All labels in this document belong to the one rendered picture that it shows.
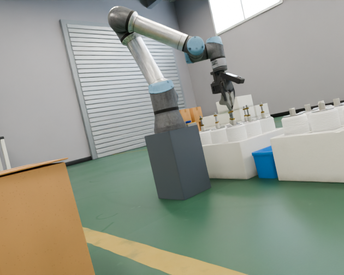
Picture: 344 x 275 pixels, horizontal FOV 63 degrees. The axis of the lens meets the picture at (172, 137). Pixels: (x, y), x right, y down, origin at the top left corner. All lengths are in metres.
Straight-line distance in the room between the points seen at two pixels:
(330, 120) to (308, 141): 0.10
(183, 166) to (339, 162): 0.58
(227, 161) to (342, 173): 0.52
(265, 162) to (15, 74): 5.51
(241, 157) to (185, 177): 0.29
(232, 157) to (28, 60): 5.49
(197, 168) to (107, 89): 5.65
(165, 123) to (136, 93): 5.96
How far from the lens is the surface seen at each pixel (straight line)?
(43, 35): 6.72
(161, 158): 1.24
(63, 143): 6.22
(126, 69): 7.22
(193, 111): 5.56
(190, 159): 1.24
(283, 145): 1.19
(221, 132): 1.46
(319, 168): 1.15
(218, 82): 1.42
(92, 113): 6.46
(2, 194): 0.54
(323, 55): 6.79
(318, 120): 1.14
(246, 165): 1.35
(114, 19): 1.40
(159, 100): 1.25
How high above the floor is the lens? 0.31
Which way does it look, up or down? 2 degrees down
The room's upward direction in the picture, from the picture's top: 13 degrees counter-clockwise
